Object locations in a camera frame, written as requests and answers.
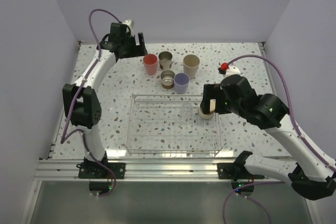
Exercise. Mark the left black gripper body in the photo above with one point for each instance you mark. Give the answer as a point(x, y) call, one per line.
point(129, 46)

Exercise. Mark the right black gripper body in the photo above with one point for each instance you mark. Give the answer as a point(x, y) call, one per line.
point(216, 91)

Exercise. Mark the cream steel cup brown band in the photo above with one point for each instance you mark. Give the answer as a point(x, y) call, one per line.
point(206, 115)

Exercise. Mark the red plastic cup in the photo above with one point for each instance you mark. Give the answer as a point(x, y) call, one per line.
point(150, 62)

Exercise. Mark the steel cup back row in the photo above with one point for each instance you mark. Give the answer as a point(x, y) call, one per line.
point(165, 60)

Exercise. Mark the clear glass cup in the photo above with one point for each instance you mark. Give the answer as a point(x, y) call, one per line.
point(187, 112)

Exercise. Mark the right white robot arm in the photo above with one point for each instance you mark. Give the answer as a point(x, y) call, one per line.
point(312, 172)

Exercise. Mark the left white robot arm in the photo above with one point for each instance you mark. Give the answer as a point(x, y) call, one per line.
point(81, 103)

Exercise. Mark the purple plastic cup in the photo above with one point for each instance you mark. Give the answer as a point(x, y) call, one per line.
point(181, 81)

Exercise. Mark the tall beige cup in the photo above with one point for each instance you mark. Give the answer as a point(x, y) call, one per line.
point(190, 65)

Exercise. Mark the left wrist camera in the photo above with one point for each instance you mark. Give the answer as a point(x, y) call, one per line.
point(130, 25)

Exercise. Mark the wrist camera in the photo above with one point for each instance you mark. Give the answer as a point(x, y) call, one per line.
point(130, 25)
point(226, 70)

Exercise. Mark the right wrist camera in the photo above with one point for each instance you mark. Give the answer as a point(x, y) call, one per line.
point(226, 70)

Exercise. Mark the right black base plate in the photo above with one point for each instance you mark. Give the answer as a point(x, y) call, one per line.
point(232, 171)

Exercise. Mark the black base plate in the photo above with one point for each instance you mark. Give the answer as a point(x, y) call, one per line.
point(232, 171)
point(115, 170)

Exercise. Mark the aluminium mounting rail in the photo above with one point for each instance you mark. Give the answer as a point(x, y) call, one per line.
point(139, 170)

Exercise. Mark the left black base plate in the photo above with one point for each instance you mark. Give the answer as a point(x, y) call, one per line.
point(115, 170)

